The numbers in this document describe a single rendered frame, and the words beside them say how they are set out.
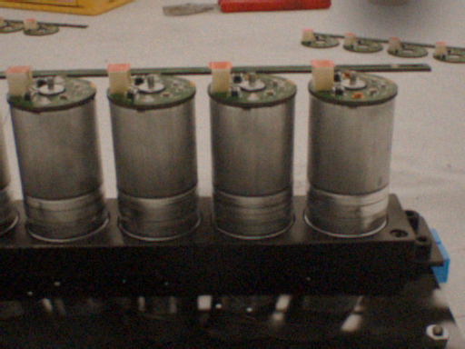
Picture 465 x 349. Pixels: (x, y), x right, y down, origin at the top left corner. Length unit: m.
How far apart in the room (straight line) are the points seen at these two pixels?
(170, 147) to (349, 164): 0.05
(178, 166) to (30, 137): 0.04
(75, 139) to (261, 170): 0.05
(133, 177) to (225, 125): 0.03
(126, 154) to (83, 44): 0.29
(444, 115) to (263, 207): 0.18
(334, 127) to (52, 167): 0.08
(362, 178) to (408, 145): 0.13
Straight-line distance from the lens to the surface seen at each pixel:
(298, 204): 0.23
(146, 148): 0.20
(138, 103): 0.20
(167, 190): 0.21
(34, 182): 0.21
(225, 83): 0.20
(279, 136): 0.20
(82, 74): 0.23
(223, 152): 0.20
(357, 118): 0.20
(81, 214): 0.22
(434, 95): 0.40
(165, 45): 0.48
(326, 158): 0.21
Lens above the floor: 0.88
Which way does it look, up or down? 26 degrees down
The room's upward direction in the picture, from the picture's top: 1 degrees counter-clockwise
